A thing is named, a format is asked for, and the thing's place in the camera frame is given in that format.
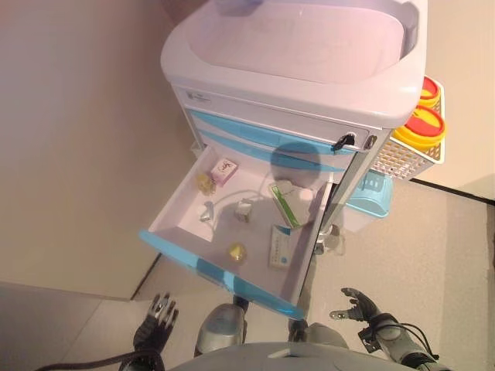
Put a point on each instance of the small white green medicine box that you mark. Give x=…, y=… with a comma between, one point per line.
x=243, y=210

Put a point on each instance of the blue and white medicine box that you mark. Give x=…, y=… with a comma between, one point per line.
x=281, y=247

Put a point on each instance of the white medical cart blue drawers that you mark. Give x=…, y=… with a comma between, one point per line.
x=294, y=58

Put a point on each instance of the cart caster wheel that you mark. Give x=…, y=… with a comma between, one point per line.
x=328, y=241

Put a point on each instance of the silver right robot leg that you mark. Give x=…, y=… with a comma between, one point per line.
x=321, y=332

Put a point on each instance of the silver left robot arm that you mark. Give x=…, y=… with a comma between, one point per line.
x=143, y=359

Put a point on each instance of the light blue waste bin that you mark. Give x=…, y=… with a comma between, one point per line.
x=371, y=197

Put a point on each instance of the white lattice side basket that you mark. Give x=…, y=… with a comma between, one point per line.
x=402, y=158

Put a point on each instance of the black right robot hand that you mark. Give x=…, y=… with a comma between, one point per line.
x=363, y=307

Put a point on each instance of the yellow sharps container red lid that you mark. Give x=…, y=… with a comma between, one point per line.
x=423, y=125
x=429, y=90

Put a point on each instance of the white drawer with blue front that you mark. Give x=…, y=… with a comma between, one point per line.
x=185, y=216

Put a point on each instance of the white grey medicine box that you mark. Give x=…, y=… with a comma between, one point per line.
x=303, y=201

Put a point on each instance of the grey robot torso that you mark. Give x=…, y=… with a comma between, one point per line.
x=278, y=357

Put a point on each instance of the pink medicine box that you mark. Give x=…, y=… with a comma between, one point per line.
x=224, y=172

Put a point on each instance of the small white bottle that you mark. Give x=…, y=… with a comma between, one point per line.
x=207, y=212

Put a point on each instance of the silver robot leg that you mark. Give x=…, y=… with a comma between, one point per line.
x=321, y=332
x=222, y=324

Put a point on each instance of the silver left robot leg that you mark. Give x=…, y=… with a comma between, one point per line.
x=222, y=324

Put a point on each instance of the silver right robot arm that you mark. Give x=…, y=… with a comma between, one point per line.
x=398, y=344

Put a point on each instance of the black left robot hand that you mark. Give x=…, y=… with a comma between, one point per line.
x=154, y=328

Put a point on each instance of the green and white medicine box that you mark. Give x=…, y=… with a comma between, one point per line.
x=284, y=205

